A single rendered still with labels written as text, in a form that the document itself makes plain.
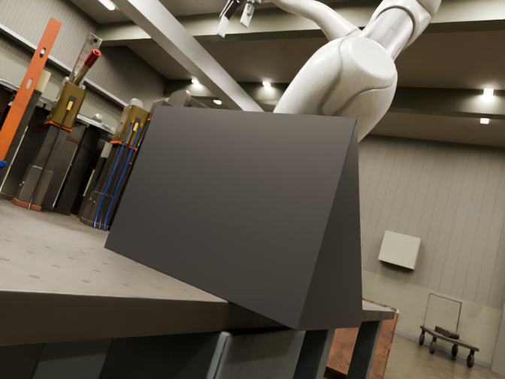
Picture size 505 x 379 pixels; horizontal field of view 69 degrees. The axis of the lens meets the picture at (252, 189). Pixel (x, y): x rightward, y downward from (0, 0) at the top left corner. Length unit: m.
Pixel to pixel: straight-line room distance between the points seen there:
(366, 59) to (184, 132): 0.31
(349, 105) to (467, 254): 8.51
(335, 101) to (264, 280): 0.29
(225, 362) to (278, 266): 0.15
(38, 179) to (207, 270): 0.68
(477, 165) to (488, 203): 0.89
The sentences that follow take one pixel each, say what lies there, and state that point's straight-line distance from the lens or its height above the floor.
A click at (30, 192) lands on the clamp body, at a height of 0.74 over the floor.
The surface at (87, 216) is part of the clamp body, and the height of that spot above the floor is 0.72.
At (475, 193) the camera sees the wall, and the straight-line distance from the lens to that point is 9.32.
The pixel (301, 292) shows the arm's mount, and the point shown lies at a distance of 0.46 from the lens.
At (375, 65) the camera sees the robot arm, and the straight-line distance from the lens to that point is 0.63.
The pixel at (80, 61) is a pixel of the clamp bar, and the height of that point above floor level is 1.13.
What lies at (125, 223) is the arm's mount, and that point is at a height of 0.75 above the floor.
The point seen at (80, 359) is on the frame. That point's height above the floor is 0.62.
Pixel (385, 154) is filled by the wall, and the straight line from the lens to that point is 9.77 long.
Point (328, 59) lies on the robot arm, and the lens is 0.62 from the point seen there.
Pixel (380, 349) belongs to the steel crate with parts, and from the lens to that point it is 3.10.
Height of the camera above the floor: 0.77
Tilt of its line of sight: 9 degrees up
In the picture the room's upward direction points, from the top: 18 degrees clockwise
